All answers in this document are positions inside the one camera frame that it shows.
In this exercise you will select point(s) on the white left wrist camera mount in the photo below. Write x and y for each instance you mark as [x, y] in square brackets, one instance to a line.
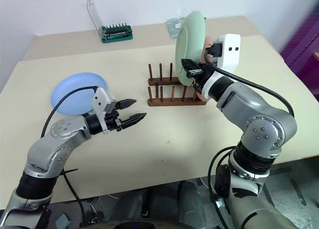
[99, 101]

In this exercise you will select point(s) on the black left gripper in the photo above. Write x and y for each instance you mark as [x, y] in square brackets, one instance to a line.
[112, 121]

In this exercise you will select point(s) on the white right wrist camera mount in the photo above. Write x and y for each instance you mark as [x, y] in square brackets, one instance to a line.
[230, 54]

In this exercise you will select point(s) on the wooden dish rack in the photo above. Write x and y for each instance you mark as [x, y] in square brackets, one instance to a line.
[174, 103]

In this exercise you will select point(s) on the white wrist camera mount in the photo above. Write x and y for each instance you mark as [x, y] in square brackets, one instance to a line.
[99, 101]
[230, 54]

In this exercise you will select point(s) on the pink plate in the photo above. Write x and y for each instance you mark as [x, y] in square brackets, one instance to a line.
[202, 95]

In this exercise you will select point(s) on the purple ribbed object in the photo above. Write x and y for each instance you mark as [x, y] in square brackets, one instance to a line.
[304, 47]

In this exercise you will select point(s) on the blue plate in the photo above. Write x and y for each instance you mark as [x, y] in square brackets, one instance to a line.
[72, 94]

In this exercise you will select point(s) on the clear plastic bag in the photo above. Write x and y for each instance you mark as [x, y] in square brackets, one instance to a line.
[174, 27]

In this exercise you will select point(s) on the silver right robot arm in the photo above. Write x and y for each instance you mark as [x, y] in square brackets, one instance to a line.
[249, 104]

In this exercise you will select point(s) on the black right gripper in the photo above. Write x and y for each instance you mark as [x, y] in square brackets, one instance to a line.
[205, 70]

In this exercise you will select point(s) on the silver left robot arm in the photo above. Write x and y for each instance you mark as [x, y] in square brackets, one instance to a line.
[49, 144]

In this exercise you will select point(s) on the green screwdriver bit set case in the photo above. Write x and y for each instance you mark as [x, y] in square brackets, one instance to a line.
[117, 34]

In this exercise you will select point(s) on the green plate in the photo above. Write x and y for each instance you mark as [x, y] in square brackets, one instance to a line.
[187, 44]

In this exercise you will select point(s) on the dark grey rounded shape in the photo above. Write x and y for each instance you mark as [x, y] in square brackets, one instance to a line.
[193, 201]
[132, 206]

